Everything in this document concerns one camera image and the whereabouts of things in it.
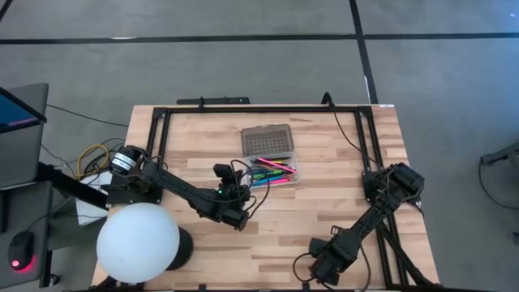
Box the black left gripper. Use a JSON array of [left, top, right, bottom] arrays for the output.
[[204, 163, 252, 232]]

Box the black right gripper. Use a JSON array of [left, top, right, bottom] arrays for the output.
[[310, 238, 358, 285]]

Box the blue pen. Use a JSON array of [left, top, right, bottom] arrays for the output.
[[251, 174, 281, 187]]

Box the light green pen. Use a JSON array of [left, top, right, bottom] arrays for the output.
[[251, 170, 285, 181]]

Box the pink colored pencil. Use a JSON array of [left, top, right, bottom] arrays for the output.
[[255, 157, 297, 174]]

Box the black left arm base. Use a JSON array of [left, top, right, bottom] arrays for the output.
[[101, 172, 165, 206]]

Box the translucent plastic supply box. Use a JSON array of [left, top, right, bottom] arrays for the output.
[[239, 123, 301, 190]]

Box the white power box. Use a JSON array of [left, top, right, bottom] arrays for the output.
[[75, 170, 118, 227]]

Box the white globe lamp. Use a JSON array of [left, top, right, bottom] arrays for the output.
[[95, 201, 195, 284]]

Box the black sensor bar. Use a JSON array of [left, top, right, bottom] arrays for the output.
[[176, 96, 251, 105]]

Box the grey stand leg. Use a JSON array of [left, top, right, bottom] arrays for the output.
[[480, 141, 519, 174]]

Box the grey side desk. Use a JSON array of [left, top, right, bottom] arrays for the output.
[[0, 83, 54, 290]]

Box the black computer mouse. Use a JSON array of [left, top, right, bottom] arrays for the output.
[[7, 230, 36, 273]]

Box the open laptop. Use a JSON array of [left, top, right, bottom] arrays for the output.
[[0, 86, 48, 135]]

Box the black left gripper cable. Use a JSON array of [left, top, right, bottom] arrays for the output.
[[230, 159, 272, 220]]

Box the black cable bundle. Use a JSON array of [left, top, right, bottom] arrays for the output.
[[371, 202, 437, 287]]

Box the black aluminium table frame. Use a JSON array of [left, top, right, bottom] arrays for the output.
[[145, 104, 410, 290]]

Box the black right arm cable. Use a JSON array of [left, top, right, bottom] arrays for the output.
[[322, 92, 384, 171]]

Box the yellow cable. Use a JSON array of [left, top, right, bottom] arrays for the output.
[[75, 144, 110, 179]]

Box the black floor cable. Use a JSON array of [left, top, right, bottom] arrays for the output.
[[45, 104, 131, 128]]

